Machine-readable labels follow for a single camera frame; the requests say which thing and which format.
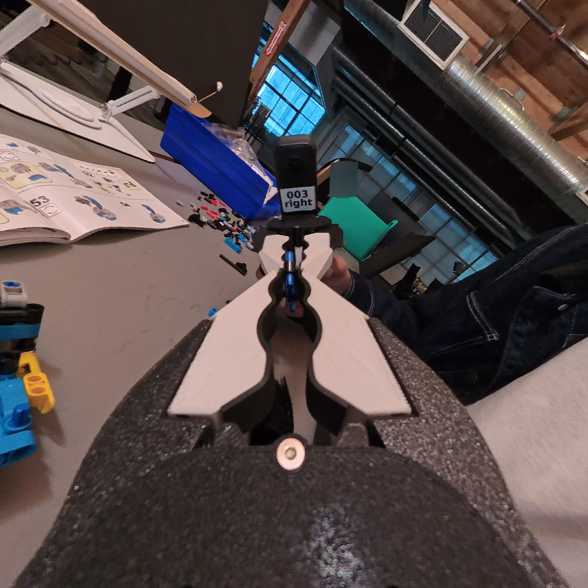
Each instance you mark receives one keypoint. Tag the black angle connector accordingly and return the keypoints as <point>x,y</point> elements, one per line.
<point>241,268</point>

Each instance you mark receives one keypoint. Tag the black angled board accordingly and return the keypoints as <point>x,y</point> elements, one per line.
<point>399,252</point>

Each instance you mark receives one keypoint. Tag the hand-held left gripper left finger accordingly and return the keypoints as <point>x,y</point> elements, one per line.
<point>220,363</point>

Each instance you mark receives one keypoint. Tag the dark flat panel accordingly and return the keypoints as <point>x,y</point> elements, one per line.
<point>193,46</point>

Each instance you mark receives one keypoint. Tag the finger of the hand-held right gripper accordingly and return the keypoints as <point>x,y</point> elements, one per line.
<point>321,255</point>
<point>271,255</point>

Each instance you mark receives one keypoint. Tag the white laptop stand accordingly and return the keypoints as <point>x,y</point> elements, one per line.
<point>69,110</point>

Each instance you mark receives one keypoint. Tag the blue yellow brick assembly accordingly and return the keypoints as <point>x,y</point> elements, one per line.
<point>13,427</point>

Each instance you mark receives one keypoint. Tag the green flat panel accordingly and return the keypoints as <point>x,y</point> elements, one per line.
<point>358,225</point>

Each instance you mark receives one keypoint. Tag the black axle rod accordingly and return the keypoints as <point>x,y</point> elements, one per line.
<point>227,259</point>

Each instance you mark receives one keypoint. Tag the short black ridged beam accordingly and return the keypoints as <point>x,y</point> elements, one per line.
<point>291,294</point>

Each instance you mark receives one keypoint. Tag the white shirt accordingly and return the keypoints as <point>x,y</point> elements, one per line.
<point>542,459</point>

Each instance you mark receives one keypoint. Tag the metal ventilation duct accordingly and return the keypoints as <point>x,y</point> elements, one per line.
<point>514,124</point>

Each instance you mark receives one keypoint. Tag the pile of small brick parts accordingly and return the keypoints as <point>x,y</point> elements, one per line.
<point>220,220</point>

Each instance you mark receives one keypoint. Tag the blue plastic bin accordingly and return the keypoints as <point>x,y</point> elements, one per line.
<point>206,156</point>

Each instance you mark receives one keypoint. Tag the clear parts bag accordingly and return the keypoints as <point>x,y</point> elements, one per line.
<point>243,156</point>

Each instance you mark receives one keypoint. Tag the large window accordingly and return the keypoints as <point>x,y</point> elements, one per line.
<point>289,96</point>

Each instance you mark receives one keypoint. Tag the dark denim jacket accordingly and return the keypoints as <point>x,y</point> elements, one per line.
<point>505,321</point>

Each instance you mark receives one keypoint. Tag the person's right forearm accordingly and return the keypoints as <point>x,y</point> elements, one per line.
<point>386,307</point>

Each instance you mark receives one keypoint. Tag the open instruction booklet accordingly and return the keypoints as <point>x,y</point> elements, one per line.
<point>138,216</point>

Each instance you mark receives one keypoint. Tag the person's right hand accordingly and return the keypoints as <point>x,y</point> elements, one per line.
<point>337,274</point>

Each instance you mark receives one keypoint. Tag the duct vent grille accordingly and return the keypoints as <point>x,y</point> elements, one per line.
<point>434,30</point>

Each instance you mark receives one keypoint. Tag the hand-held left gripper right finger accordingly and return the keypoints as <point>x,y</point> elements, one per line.
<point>358,363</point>

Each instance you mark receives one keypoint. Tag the grey desk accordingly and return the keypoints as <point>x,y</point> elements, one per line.
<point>138,298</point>

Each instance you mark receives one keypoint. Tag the blue axle pin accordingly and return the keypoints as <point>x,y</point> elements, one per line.
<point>289,280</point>
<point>292,305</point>

